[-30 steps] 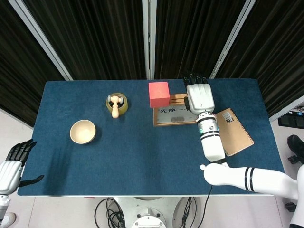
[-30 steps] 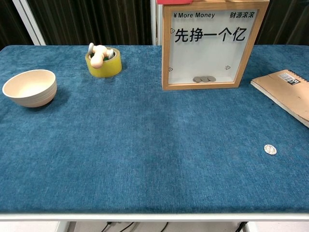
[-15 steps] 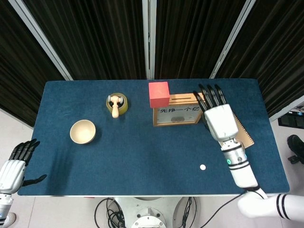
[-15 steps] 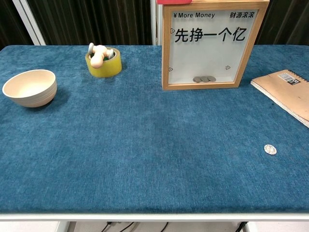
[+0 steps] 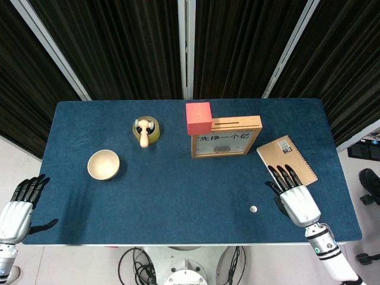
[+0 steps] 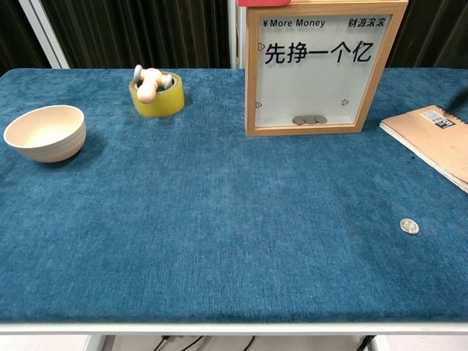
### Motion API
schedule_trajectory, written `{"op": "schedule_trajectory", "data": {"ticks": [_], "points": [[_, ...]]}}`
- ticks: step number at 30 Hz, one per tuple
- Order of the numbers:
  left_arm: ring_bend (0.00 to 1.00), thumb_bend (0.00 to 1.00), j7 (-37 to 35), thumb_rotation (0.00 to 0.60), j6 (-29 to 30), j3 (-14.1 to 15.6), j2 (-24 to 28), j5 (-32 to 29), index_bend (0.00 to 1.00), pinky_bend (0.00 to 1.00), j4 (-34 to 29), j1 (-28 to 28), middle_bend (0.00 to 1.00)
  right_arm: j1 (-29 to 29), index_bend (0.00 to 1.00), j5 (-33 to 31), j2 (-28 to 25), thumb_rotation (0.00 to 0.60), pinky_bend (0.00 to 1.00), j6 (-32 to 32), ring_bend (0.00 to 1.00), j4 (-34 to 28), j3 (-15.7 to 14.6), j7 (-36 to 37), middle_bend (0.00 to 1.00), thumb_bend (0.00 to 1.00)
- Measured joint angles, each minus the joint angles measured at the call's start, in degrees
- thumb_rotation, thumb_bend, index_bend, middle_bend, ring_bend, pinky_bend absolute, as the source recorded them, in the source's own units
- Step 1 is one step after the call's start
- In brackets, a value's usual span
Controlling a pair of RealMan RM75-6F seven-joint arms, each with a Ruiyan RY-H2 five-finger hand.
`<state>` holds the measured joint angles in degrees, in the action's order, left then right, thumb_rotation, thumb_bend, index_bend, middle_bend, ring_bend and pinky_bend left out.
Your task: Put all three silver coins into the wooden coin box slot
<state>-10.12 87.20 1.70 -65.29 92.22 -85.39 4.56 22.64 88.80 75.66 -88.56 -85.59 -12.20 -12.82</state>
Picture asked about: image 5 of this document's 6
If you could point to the brown spiral notebook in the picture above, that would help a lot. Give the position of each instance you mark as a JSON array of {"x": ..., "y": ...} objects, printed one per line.
[{"x": 288, "y": 154}]

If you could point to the wooden frame money box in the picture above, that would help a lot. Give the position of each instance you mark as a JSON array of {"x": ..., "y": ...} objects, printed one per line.
[{"x": 237, "y": 123}]

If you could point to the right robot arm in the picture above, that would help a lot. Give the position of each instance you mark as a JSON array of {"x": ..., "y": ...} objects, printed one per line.
[{"x": 329, "y": 255}]

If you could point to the silver coin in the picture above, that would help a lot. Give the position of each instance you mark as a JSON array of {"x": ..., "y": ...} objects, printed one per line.
[{"x": 253, "y": 209}]

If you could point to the white shoe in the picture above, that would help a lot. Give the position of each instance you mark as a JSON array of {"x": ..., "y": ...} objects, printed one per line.
[{"x": 17, "y": 272}]

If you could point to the yellow tape roll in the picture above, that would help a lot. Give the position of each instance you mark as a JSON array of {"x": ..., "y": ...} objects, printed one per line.
[{"x": 155, "y": 135}]

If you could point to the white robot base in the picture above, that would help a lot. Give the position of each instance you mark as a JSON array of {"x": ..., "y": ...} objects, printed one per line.
[{"x": 185, "y": 267}]

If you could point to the blue fabric tablecloth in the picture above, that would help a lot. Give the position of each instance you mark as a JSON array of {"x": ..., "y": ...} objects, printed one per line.
[{"x": 178, "y": 193}]

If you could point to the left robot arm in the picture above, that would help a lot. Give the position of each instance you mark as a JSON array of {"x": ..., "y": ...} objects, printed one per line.
[{"x": 6, "y": 258}]

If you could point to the black chair caster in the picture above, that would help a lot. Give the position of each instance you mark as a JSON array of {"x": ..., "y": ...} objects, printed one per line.
[
  {"x": 363, "y": 258},
  {"x": 367, "y": 199}
]

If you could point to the red cube block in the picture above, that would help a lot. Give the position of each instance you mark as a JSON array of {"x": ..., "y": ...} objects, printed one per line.
[{"x": 198, "y": 118}]

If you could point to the white table frame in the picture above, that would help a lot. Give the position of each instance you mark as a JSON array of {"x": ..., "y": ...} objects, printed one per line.
[{"x": 148, "y": 245}]

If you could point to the cream bowl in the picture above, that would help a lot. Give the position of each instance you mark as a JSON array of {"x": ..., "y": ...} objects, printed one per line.
[{"x": 104, "y": 164}]

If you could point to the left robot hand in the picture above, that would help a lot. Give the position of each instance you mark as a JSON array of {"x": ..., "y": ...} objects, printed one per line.
[{"x": 15, "y": 216}]

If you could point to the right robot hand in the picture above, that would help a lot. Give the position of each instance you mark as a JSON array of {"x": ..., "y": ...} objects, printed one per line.
[{"x": 300, "y": 205}]

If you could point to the dark electronics box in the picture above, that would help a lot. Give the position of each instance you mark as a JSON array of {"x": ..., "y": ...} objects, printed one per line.
[{"x": 362, "y": 151}]

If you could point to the white partition post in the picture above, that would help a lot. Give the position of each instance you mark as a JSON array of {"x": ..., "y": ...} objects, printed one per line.
[
  {"x": 353, "y": 143},
  {"x": 53, "y": 50},
  {"x": 186, "y": 44},
  {"x": 289, "y": 50}
]

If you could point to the dark pleated curtain panel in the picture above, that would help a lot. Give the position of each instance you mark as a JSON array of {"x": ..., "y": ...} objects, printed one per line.
[
  {"x": 341, "y": 59},
  {"x": 17, "y": 89},
  {"x": 118, "y": 44},
  {"x": 237, "y": 44}
]

